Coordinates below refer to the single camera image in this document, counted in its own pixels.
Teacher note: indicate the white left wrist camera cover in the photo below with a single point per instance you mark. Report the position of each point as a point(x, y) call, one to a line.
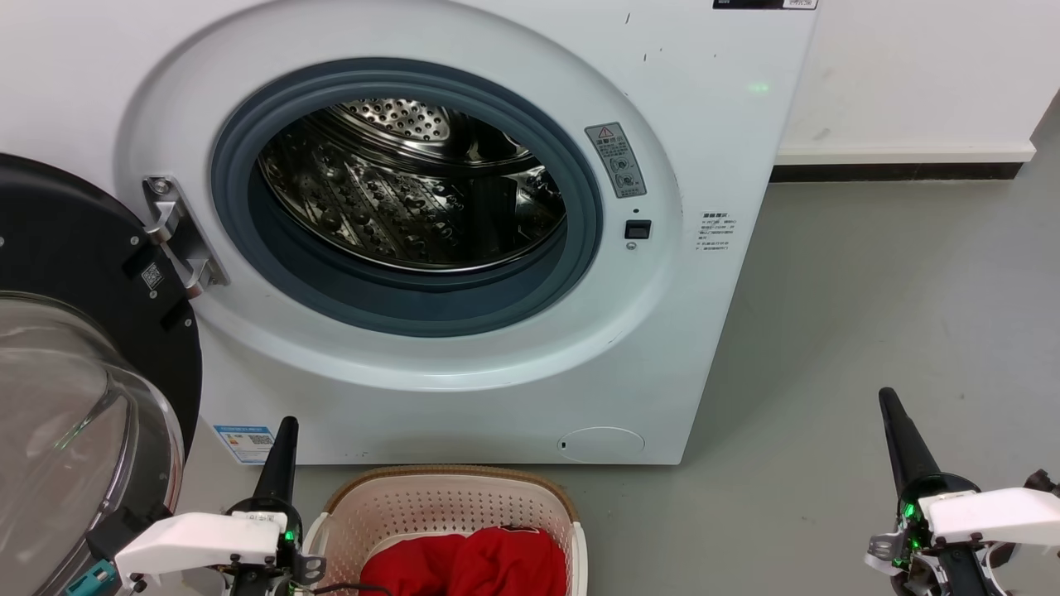
point(199, 538)

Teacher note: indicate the white wrist camera cover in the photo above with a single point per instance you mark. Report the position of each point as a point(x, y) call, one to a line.
point(994, 513)
point(199, 538)

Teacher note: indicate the perforated stainless steel drum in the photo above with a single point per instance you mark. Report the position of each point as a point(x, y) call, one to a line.
point(389, 199)

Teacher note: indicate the cream perforated laundry basket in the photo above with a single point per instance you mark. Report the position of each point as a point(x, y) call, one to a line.
point(447, 505)

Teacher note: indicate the white and black baseboard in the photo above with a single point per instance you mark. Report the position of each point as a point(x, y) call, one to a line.
point(903, 159)

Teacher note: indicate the grey warning sticker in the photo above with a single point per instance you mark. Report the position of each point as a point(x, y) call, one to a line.
point(616, 161)

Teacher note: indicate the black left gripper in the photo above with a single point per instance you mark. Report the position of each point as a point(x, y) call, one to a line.
point(291, 542)

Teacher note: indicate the silver metal door hinge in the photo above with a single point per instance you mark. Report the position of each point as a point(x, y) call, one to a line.
point(178, 240)

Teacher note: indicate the white right wrist camera cover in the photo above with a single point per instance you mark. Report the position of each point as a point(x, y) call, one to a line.
point(994, 513)

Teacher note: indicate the white text label sticker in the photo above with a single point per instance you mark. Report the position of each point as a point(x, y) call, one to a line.
point(717, 232)

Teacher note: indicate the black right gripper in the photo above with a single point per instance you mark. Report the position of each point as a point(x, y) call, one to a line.
point(911, 538)

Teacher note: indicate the red cloth garment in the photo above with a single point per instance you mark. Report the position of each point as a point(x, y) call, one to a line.
point(480, 567)

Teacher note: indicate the blue energy label sticker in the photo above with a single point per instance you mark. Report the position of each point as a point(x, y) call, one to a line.
point(243, 444)

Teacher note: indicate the teal plastic connector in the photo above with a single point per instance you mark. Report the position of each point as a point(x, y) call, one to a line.
point(87, 579)

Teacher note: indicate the black control panel strip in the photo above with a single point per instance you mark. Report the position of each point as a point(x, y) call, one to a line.
point(762, 4)

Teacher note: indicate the grey rubber door gasket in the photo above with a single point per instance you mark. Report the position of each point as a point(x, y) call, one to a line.
point(406, 308)

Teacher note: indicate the black square door latch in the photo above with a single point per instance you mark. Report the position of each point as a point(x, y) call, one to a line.
point(638, 229)

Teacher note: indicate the round white filter cover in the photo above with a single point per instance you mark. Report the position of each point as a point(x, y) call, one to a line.
point(600, 444)

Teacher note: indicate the black washer door with glass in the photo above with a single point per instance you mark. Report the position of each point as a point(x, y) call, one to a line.
point(58, 240)

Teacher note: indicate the white front-load washing machine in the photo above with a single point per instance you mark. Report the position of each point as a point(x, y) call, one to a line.
point(704, 124)

